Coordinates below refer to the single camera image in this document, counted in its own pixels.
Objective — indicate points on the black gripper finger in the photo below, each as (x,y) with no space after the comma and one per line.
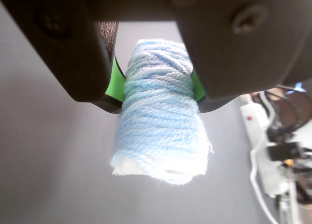
(243,53)
(63,48)

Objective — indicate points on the black power adapter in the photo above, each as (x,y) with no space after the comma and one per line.
(285,152)

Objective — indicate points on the light blue yarn-wrapped block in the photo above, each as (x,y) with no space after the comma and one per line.
(161,121)

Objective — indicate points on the white power strip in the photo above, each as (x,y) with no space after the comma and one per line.
(260,126)

